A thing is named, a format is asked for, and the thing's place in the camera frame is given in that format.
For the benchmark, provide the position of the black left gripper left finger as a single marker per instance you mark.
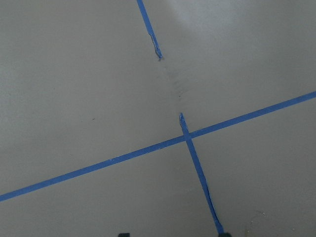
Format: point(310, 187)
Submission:
point(124, 235)

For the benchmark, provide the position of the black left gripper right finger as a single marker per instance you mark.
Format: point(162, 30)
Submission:
point(224, 235)

